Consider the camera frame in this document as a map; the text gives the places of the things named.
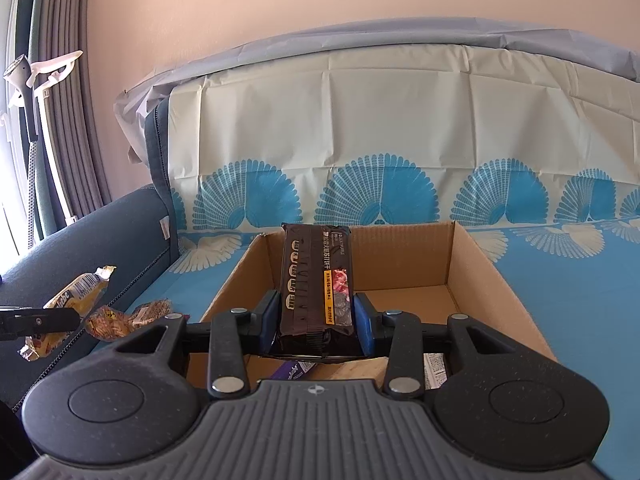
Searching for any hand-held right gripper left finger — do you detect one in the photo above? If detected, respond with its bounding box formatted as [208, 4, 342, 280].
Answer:
[112, 290, 282, 395]

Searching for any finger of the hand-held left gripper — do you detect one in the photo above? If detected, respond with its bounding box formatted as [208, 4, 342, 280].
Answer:
[0, 308, 81, 342]

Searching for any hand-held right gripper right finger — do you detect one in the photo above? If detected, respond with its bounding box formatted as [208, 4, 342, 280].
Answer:
[352, 291, 531, 395]

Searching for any yellow snack packet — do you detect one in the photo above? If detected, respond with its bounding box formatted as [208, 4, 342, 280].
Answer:
[20, 266, 117, 362]

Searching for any black snack packet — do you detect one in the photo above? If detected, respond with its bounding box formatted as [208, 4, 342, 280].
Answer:
[277, 222, 362, 362]

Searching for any purple snack packet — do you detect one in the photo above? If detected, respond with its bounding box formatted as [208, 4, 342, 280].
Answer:
[272, 360, 316, 381]

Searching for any round cracker packet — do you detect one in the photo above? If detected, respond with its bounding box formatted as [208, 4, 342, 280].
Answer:
[85, 305, 134, 343]

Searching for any white printed snack packet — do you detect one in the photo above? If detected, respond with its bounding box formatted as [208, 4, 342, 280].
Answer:
[422, 352, 452, 391]

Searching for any clear bag of nuts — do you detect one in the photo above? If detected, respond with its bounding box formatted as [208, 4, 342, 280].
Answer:
[127, 299, 174, 332]

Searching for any brown cardboard box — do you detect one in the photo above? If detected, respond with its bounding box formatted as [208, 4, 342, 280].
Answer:
[187, 220, 558, 391]

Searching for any blue sofa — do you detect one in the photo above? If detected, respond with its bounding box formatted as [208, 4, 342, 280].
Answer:
[0, 97, 181, 411]

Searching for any white stand pole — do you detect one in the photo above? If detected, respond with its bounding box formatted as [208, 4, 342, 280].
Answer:
[36, 87, 77, 223]

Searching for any grey curtain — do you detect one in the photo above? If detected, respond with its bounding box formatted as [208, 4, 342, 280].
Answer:
[0, 0, 113, 251]

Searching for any blue fan-print cover sheet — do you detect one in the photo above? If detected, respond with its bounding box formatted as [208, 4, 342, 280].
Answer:
[85, 42, 640, 480]

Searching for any grey garment steamer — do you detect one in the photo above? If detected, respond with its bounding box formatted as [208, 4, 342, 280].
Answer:
[2, 54, 47, 248]

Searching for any white clothes hanger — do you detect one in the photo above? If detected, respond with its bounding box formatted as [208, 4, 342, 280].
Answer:
[27, 50, 83, 92]

